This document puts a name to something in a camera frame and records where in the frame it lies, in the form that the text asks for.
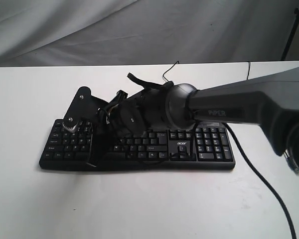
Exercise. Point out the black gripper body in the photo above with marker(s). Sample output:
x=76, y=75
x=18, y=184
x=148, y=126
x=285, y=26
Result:
x=108, y=114

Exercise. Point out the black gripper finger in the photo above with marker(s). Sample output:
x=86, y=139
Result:
x=102, y=143

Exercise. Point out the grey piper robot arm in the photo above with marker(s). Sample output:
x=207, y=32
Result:
x=271, y=102

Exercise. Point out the black acer keyboard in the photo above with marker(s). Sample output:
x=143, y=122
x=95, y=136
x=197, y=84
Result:
x=207, y=147

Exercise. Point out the grey backdrop cloth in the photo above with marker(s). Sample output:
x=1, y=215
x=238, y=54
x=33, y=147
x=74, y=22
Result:
x=135, y=32

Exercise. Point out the black tripod stand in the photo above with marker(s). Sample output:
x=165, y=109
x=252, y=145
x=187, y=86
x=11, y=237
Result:
x=291, y=35

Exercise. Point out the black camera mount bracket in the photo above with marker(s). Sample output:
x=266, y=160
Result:
x=84, y=107

